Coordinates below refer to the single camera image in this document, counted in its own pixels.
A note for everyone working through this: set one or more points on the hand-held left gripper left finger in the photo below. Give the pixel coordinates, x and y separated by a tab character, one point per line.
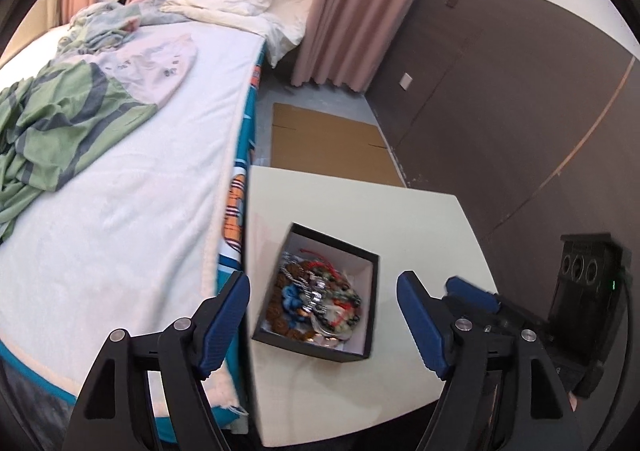
225	326

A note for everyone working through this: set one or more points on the flat brown cardboard sheet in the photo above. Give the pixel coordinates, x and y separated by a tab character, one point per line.
325	146

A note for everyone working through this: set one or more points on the white printed cloth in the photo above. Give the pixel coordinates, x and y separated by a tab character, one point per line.
150	66

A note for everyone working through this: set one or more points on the white wall socket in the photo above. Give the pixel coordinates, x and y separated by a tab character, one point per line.
406	81

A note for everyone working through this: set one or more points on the pale blue floral quilt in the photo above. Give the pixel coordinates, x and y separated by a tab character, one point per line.
105	21

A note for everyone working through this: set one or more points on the black square gift box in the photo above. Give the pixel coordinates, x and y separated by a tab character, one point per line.
367	311

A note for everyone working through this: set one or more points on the green striped blanket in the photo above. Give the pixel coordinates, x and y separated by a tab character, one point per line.
65	131

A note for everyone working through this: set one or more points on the wide pink curtain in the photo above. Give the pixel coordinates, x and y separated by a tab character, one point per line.
360	11

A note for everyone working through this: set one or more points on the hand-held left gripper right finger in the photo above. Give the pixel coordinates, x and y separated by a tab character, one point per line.
422	326

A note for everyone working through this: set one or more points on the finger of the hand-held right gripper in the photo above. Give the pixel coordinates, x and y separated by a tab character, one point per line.
475	293

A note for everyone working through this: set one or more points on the white bedside table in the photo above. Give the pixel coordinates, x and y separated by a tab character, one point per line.
410	226

